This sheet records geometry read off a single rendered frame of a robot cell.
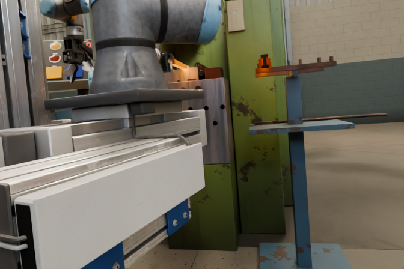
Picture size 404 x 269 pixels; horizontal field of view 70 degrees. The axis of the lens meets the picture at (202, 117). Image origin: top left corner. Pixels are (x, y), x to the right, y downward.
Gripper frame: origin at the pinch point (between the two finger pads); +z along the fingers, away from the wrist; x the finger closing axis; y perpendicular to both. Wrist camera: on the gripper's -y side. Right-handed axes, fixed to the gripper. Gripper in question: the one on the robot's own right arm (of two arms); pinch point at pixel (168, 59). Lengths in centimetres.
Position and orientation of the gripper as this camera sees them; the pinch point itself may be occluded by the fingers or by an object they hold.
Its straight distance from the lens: 134.0
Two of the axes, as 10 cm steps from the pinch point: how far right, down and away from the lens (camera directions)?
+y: 0.8, 10.0, 0.4
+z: 2.0, -0.5, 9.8
